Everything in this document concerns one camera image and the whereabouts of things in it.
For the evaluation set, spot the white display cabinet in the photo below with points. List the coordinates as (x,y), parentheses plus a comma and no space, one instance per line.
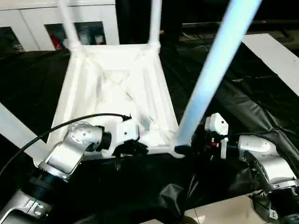
(30,16)

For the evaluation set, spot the red bottle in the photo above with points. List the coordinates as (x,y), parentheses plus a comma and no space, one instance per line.
(55,42)

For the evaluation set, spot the small white cup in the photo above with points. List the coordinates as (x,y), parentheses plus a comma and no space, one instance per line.
(98,39)

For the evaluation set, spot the white plastic table top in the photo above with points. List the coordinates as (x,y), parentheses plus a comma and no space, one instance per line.
(105,93)

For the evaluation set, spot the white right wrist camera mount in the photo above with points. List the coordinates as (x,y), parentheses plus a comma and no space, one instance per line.
(216,123)

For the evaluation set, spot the black work mat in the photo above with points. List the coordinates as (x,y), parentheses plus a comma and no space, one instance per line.
(257,112)

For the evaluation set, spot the black cabinet with gold label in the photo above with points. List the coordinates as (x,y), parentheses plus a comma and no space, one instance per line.
(187,11)

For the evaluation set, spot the white flat board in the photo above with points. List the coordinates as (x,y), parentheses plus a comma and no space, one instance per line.
(273,56)

